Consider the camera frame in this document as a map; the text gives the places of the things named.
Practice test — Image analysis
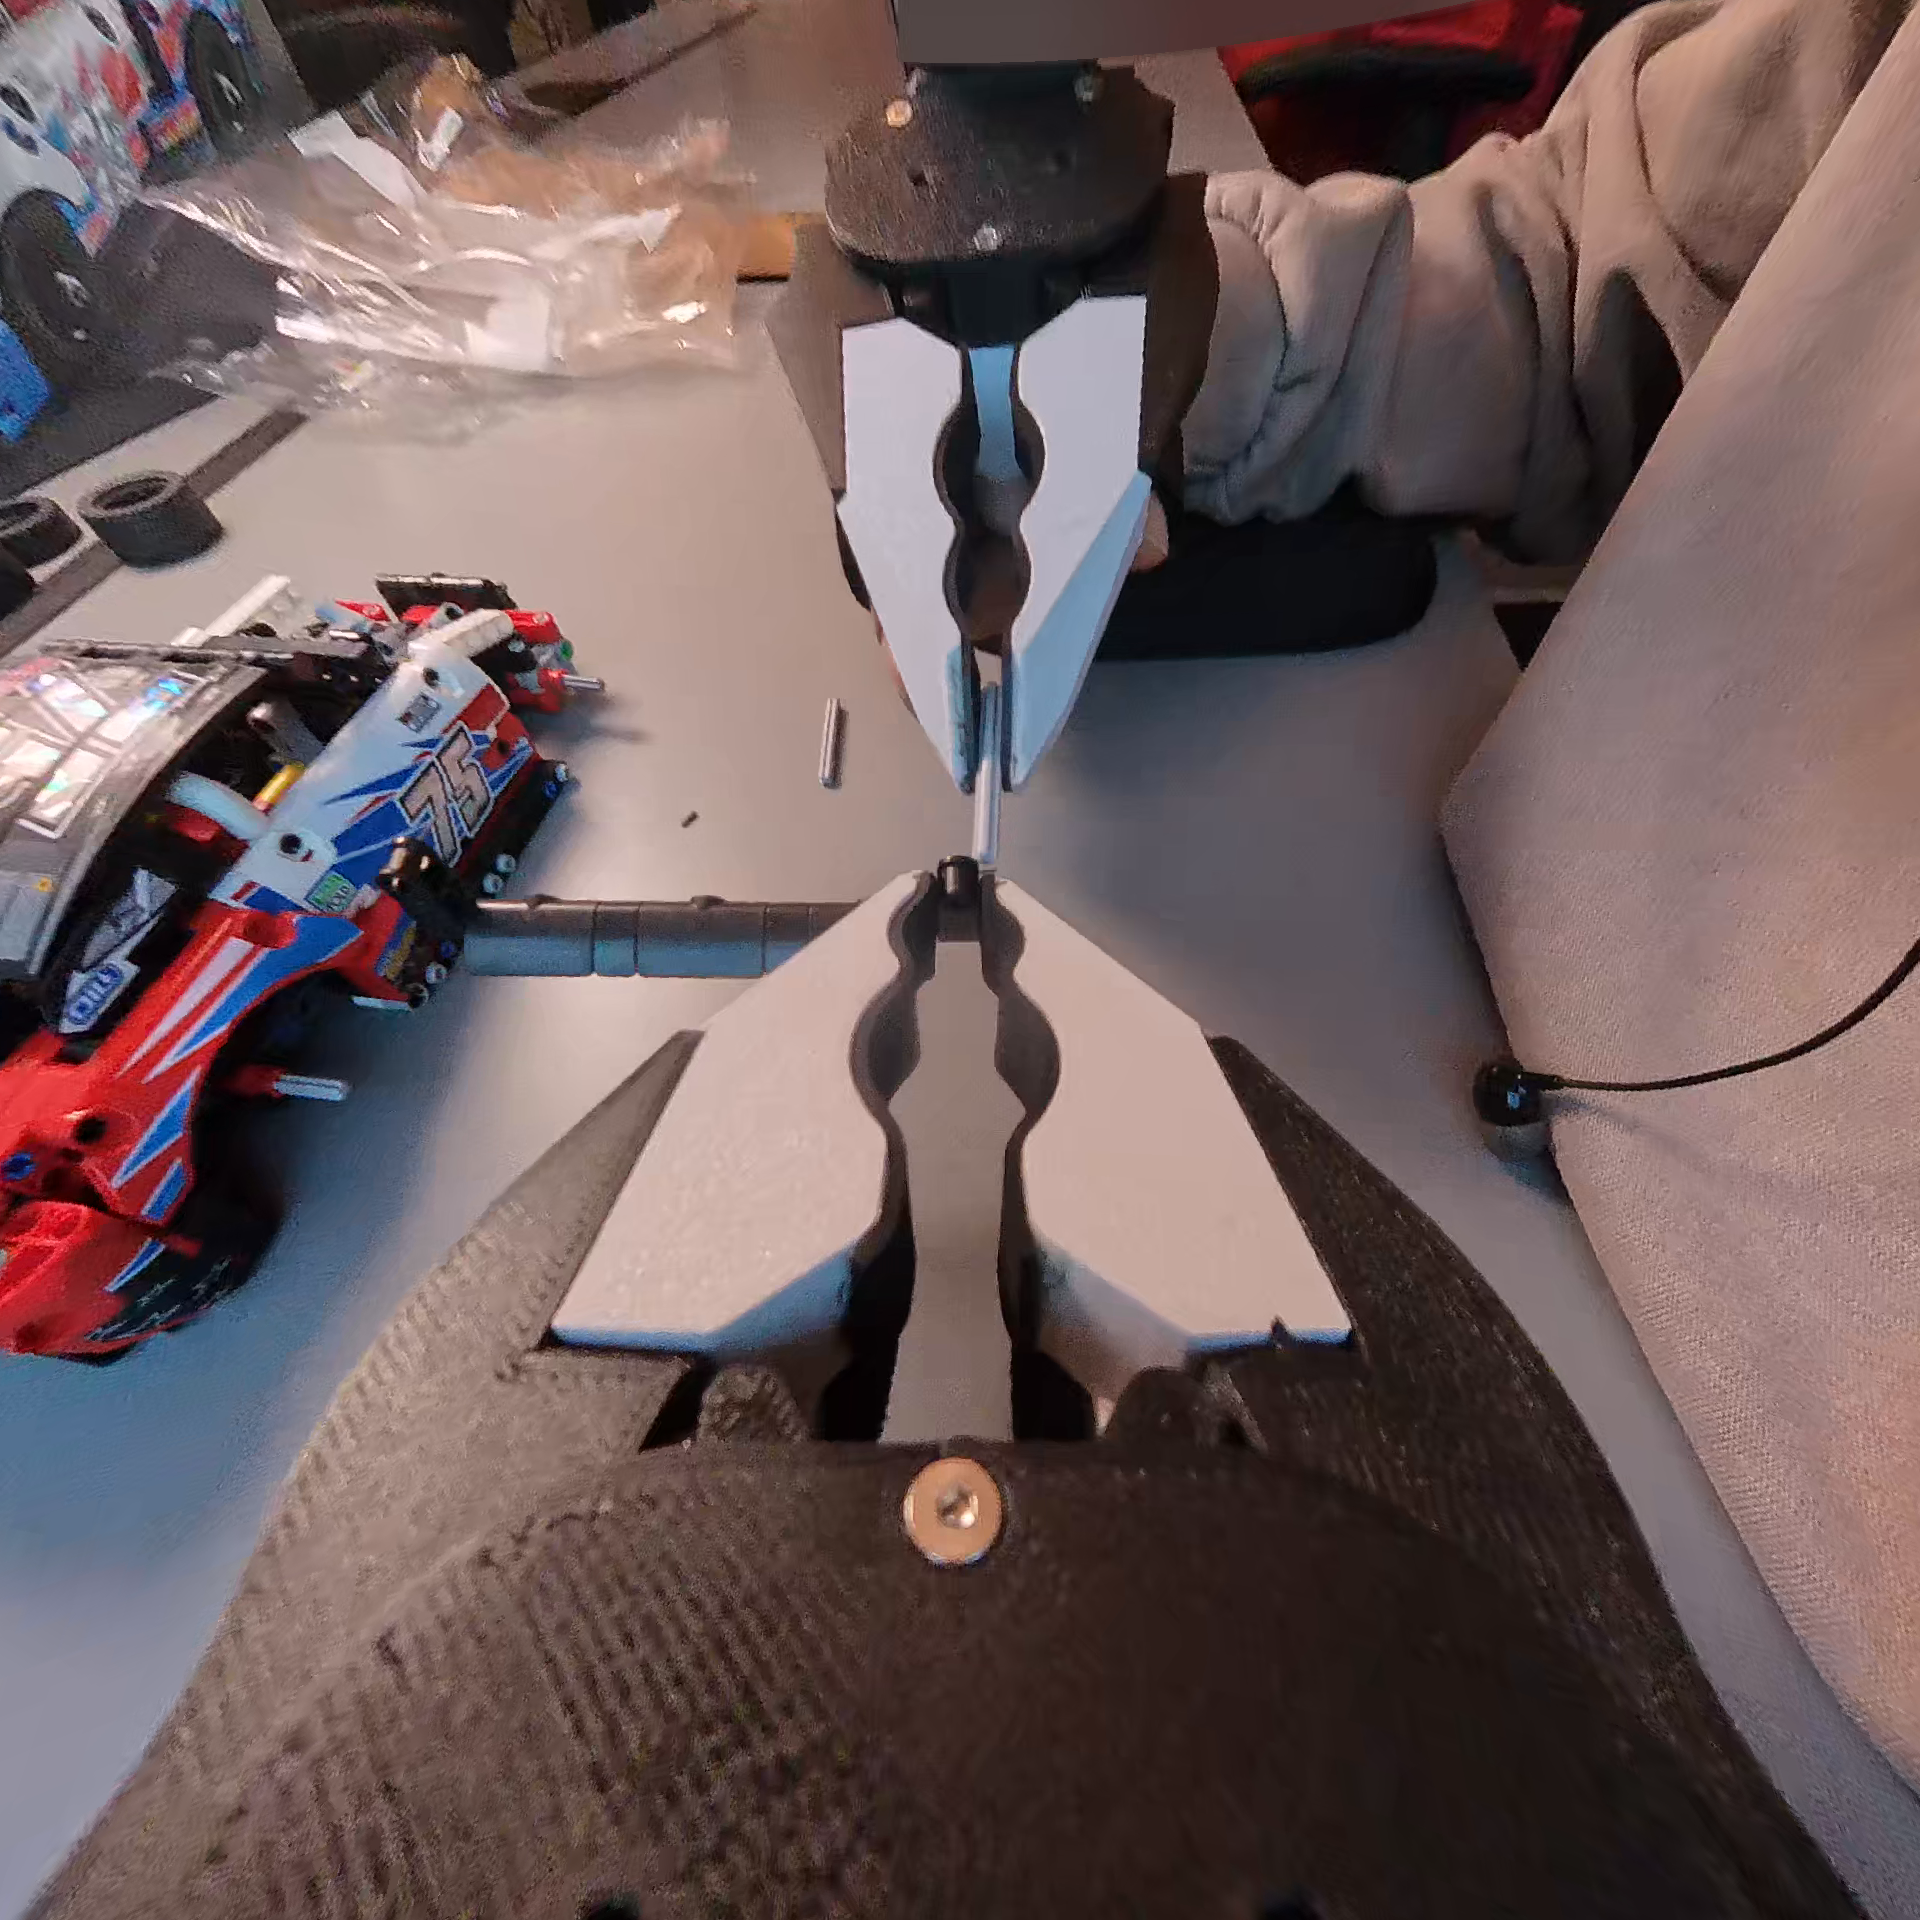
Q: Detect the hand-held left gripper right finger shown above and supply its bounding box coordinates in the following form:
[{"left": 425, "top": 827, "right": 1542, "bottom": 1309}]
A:
[{"left": 977, "top": 878, "right": 1356, "bottom": 1438}]

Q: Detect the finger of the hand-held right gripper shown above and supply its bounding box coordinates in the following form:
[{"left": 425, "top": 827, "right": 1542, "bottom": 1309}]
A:
[
  {"left": 996, "top": 293, "right": 1156, "bottom": 794},
  {"left": 834, "top": 323, "right": 992, "bottom": 796}
]

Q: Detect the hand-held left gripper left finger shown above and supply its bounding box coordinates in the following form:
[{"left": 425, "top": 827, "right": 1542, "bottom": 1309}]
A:
[{"left": 547, "top": 871, "right": 945, "bottom": 1412}]

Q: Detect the long black lego axle assembly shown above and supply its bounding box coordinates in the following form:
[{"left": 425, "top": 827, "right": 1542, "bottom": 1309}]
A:
[{"left": 465, "top": 894, "right": 862, "bottom": 980}]

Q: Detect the person's right forearm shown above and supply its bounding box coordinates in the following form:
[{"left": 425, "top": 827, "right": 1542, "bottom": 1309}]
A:
[{"left": 1178, "top": 0, "right": 1848, "bottom": 570}]

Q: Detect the red white lego race car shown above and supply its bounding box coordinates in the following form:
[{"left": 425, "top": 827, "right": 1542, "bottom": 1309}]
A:
[{"left": 0, "top": 570, "right": 609, "bottom": 1363}]

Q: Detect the lego box with car picture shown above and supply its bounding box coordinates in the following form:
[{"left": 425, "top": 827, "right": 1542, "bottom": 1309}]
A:
[{"left": 0, "top": 0, "right": 326, "bottom": 454}]

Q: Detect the red chair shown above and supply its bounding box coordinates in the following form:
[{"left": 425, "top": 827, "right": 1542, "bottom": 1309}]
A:
[{"left": 1218, "top": 0, "right": 1586, "bottom": 139}]

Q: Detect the clear plastic bag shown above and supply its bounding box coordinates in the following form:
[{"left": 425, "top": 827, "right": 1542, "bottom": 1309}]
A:
[{"left": 147, "top": 60, "right": 754, "bottom": 442}]

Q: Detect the person's beige sweatshirt torso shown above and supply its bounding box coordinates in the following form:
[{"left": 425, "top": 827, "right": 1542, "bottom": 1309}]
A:
[{"left": 1437, "top": 29, "right": 1920, "bottom": 1789}]

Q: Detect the black earbud with cable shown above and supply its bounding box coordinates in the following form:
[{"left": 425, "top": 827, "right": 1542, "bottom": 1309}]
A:
[{"left": 1473, "top": 937, "right": 1920, "bottom": 1131}]

